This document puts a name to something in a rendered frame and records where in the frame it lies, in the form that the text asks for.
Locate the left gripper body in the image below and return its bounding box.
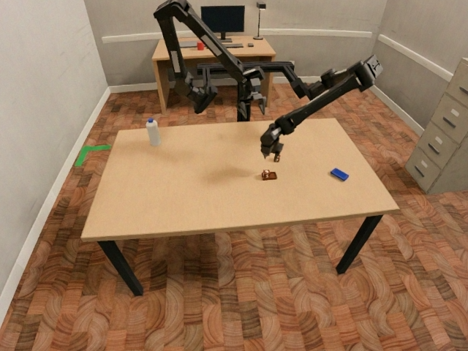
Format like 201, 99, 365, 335
271, 143, 284, 155

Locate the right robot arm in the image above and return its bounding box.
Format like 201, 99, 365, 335
153, 0, 265, 111

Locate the brown wooden calendar tray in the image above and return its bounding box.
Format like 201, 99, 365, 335
261, 171, 277, 181

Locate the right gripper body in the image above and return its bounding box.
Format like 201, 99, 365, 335
236, 94, 266, 106

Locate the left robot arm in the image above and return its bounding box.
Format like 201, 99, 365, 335
260, 54, 384, 157

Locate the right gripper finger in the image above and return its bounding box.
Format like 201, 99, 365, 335
236, 102, 247, 118
258, 98, 266, 115

